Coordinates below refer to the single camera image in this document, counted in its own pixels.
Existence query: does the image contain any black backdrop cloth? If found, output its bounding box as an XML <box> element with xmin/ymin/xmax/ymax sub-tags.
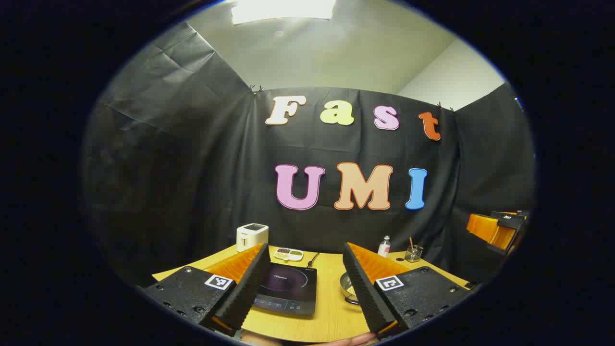
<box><xmin>82</xmin><ymin>22</ymin><xmax>536</xmax><ymax>289</ymax></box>

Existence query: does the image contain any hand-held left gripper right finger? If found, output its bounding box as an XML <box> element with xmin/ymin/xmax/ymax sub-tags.
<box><xmin>342</xmin><ymin>242</ymin><xmax>474</xmax><ymax>339</ymax></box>

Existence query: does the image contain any black induction cooktop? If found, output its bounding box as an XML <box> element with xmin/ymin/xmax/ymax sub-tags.
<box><xmin>252</xmin><ymin>262</ymin><xmax>318</xmax><ymax>316</ymax></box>

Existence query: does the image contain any stainless steel pot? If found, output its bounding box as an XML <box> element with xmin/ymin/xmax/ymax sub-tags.
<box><xmin>339</xmin><ymin>272</ymin><xmax>361</xmax><ymax>306</ymax></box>

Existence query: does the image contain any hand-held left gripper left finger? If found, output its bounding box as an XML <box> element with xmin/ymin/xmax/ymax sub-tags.
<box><xmin>143</xmin><ymin>243</ymin><xmax>271</xmax><ymax>337</ymax></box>

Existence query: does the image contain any white toaster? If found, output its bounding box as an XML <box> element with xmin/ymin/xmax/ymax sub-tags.
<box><xmin>236</xmin><ymin>223</ymin><xmax>269</xmax><ymax>253</ymax></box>

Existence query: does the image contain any glass jar with sticks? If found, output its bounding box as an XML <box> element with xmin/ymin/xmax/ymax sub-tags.
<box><xmin>405</xmin><ymin>237</ymin><xmax>424</xmax><ymax>263</ymax></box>

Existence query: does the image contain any ceiling light panel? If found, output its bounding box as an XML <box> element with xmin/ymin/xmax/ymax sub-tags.
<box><xmin>231</xmin><ymin>0</ymin><xmax>337</xmax><ymax>25</ymax></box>

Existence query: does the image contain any white divided dish of beans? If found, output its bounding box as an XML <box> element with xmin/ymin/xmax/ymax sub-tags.
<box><xmin>273</xmin><ymin>247</ymin><xmax>304</xmax><ymax>262</ymax></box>

